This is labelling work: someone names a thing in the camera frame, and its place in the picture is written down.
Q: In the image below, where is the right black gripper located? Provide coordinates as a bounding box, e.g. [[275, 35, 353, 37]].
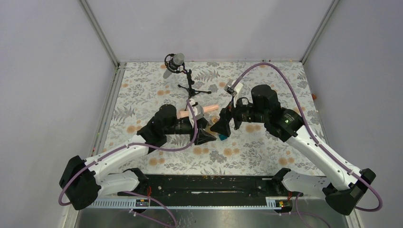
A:
[[210, 93, 268, 136]]

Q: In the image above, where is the teal pill box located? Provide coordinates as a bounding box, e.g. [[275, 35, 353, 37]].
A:
[[218, 134, 228, 141]]

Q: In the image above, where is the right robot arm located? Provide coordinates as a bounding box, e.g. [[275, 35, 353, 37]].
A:
[[211, 85, 376, 215]]

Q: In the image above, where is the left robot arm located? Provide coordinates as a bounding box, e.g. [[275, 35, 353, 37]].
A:
[[58, 100, 218, 210]]

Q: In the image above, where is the pink tube container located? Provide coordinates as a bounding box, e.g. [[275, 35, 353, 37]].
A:
[[177, 104, 219, 119]]

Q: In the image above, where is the black microphone tripod stand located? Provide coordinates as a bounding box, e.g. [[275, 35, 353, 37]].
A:
[[178, 69, 212, 99]]

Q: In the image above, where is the floral table mat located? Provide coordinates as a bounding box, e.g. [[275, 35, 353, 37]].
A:
[[104, 62, 323, 176]]

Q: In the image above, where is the silver microphone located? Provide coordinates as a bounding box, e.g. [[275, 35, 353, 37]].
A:
[[163, 53, 185, 79]]

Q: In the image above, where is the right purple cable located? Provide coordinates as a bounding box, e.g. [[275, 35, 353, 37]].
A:
[[233, 62, 384, 212]]

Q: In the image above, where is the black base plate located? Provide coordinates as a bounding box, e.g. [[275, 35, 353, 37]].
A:
[[132, 174, 297, 207]]

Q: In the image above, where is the white slotted cable duct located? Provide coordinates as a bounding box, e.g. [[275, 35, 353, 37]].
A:
[[88, 196, 284, 211]]

